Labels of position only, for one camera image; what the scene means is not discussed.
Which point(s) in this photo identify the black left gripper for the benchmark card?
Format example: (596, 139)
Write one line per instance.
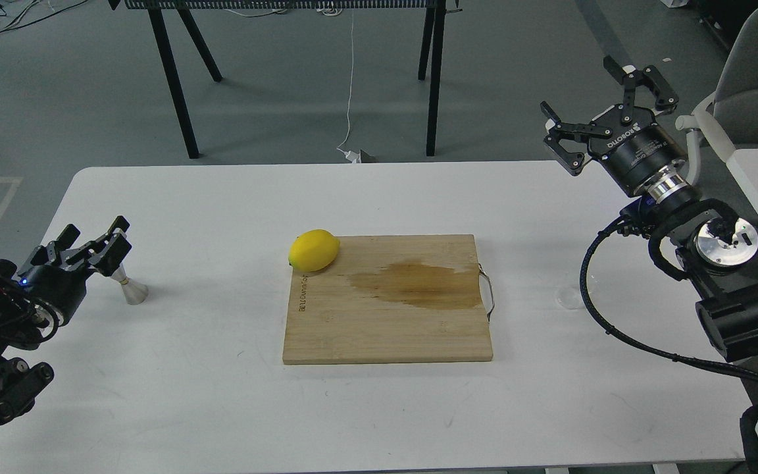
(60, 279)

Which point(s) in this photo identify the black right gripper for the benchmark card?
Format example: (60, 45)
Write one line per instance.
(634, 151)

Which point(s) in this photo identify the steel double jigger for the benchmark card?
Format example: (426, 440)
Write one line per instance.
(134, 292)

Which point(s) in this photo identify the small clear glass beaker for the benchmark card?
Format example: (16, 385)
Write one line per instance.
(569, 297)

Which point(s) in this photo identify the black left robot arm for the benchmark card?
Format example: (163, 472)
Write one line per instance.
(36, 300)

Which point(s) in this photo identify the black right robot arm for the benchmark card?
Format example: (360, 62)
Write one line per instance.
(689, 238)

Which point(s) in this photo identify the grey office chair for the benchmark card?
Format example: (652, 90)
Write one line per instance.
(727, 120)

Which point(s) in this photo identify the yellow lemon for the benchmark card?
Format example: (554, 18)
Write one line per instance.
(313, 251)

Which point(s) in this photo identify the bamboo cutting board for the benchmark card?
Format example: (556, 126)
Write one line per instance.
(390, 299)

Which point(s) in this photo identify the black metal frame table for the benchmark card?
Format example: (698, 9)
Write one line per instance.
(207, 34)

